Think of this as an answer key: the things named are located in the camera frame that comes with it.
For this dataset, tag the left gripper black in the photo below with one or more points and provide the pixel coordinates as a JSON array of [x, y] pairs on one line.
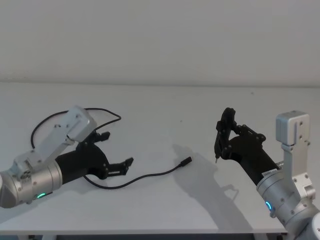
[[82, 162]]

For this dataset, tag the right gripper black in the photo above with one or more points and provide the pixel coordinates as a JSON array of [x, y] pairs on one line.
[[250, 155]]

